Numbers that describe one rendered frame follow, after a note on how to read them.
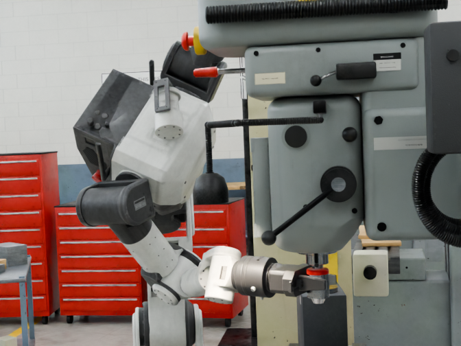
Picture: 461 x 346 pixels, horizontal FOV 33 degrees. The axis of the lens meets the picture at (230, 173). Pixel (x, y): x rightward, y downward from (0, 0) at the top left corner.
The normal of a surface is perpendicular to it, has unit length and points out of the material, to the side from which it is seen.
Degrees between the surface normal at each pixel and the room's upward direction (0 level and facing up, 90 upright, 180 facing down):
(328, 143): 90
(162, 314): 81
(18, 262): 90
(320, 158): 90
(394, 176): 90
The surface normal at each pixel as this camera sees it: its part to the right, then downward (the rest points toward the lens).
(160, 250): 0.73, 0.18
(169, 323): 0.09, -0.11
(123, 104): 0.07, -0.48
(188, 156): 0.69, -0.05
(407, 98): -0.14, 0.06
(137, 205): 0.87, -0.06
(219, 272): -0.46, -0.36
